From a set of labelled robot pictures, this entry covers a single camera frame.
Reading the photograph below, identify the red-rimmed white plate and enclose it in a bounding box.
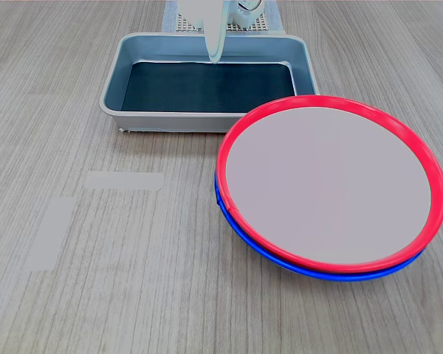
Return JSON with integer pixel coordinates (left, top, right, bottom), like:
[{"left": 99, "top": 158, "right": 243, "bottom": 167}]
[{"left": 216, "top": 94, "right": 443, "bottom": 274}]

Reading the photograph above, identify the pale blue base mat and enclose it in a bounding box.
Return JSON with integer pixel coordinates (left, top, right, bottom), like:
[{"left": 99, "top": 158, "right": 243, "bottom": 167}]
[{"left": 161, "top": 0, "right": 286, "bottom": 37}]

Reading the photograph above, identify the black tray mat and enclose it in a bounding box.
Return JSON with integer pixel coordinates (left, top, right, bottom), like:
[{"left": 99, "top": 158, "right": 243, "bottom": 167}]
[{"left": 120, "top": 61, "right": 298, "bottom": 114}]

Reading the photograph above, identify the steel tray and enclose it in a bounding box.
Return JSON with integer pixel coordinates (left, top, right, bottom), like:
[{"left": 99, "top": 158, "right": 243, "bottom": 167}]
[{"left": 98, "top": 32, "right": 321, "bottom": 134}]

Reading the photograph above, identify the pale tape strip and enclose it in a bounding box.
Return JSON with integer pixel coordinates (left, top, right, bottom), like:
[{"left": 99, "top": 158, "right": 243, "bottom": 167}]
[
  {"left": 85, "top": 170, "right": 166, "bottom": 192},
  {"left": 27, "top": 196, "right": 77, "bottom": 273}
]

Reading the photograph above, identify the blue-rimmed white plate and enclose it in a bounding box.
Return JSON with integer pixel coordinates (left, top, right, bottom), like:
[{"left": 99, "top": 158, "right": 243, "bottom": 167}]
[{"left": 213, "top": 172, "right": 427, "bottom": 285}]

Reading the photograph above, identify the pale perforated base plate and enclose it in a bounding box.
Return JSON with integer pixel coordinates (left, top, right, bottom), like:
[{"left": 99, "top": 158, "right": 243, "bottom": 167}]
[{"left": 176, "top": 13, "right": 271, "bottom": 34}]

